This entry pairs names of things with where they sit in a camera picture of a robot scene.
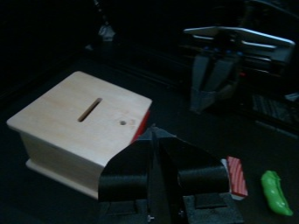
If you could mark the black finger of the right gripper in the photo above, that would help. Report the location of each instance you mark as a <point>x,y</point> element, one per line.
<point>200,84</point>
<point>222,74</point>

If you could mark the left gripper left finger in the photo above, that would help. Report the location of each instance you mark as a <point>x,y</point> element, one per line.
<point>124,178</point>

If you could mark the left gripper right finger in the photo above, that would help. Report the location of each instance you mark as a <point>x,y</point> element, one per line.
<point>198,172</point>

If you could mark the toy salmon sushi block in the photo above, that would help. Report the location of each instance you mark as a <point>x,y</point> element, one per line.
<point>238,178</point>

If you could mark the wooden box with slot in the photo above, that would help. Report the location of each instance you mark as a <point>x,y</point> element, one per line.
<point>78,116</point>

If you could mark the white pole base bracket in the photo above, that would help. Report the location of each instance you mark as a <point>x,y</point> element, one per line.
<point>106,32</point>

